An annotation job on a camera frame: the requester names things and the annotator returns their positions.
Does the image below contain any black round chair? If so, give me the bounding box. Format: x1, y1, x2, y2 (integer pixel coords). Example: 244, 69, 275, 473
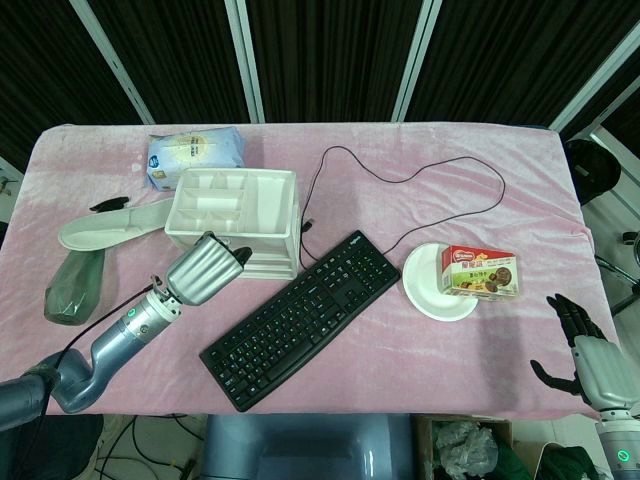
563, 139, 622, 205

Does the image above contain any white paper plate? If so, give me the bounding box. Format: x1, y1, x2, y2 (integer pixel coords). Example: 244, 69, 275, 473
402, 240, 479, 322

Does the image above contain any brown cardboard box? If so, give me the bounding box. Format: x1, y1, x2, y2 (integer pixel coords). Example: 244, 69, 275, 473
415, 414, 517, 480

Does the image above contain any black computer keyboard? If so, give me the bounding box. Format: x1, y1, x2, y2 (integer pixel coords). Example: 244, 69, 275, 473
199, 229, 403, 414

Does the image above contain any white plastic organizer tray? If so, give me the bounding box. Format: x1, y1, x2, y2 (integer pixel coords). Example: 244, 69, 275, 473
164, 167, 302, 280

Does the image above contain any blue wet wipes pack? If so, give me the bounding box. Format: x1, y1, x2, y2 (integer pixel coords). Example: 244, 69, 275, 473
145, 125, 247, 193

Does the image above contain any blue-grey robot torso base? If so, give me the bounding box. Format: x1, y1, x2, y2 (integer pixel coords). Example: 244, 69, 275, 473
201, 413, 416, 480

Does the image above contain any black keyboard cable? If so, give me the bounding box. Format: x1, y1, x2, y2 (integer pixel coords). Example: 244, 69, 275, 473
298, 145, 507, 267

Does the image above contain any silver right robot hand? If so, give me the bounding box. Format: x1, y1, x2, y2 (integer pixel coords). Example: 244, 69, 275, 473
530, 293, 627, 410

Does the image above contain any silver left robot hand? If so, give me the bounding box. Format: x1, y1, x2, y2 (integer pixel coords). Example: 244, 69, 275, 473
164, 230, 254, 307

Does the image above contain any white frame post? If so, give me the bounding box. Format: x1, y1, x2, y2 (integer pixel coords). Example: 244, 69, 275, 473
223, 0, 267, 124
546, 23, 640, 132
391, 0, 437, 123
73, 0, 157, 126

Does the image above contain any dark green cloth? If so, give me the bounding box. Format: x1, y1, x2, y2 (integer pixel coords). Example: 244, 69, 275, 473
497, 428, 534, 480

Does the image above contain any pink velvet tablecloth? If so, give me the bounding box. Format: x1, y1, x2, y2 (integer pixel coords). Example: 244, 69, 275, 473
0, 121, 619, 419

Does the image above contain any grey-green faceted bottle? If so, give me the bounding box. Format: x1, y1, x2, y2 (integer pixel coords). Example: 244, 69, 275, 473
43, 246, 109, 327

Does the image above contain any red green cookie box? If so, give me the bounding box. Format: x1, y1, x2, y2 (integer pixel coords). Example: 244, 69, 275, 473
435, 244, 521, 304

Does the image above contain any crumpled clear plastic wrap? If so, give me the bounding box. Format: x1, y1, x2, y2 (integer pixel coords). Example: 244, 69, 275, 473
432, 419, 504, 480

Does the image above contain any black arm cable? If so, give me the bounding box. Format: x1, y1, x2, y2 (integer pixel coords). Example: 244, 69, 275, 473
42, 281, 157, 416

